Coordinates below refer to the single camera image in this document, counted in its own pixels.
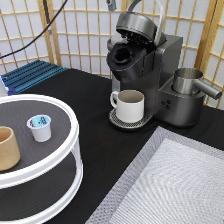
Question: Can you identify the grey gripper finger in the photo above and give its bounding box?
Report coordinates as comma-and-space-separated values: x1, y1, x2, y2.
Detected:
106, 0, 117, 12

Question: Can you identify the grey pod coffee machine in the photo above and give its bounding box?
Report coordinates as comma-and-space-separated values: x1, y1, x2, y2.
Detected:
107, 0, 205, 130

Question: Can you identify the white coffee pod blue lid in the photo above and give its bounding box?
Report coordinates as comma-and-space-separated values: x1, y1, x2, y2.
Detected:
27, 115, 51, 142

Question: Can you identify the wooden shoji screen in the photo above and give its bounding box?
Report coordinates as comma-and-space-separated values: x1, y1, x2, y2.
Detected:
0, 0, 224, 110

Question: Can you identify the blue ribbed mat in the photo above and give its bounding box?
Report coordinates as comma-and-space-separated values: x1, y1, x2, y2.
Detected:
2, 60, 66, 95

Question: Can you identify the white ceramic mug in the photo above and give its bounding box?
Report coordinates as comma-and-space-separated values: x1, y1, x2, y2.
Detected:
110, 90, 145, 123

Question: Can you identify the steel milk frother jug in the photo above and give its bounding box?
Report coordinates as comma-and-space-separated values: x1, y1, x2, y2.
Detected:
172, 68, 222, 100

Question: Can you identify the tan ceramic cup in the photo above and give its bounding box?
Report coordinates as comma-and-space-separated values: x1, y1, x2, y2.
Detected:
0, 126, 20, 171

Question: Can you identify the grey woven placemat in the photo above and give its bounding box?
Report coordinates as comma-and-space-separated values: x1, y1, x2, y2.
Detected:
85, 127, 224, 224

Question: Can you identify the white two-tier round shelf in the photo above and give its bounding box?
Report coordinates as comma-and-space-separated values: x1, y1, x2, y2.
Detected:
0, 94, 83, 224

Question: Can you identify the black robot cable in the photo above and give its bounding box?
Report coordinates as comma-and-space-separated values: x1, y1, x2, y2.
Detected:
0, 0, 70, 61

